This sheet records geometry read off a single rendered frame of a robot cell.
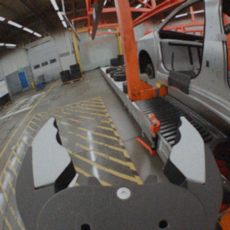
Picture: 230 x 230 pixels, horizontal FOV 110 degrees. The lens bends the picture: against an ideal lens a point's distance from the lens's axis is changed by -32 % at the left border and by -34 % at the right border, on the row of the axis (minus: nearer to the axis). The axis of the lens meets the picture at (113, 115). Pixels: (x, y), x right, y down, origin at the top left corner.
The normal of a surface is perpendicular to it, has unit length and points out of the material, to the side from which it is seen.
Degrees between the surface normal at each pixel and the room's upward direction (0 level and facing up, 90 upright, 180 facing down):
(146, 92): 90
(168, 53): 87
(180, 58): 87
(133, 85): 90
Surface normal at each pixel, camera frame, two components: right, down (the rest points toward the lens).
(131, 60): 0.18, 0.47
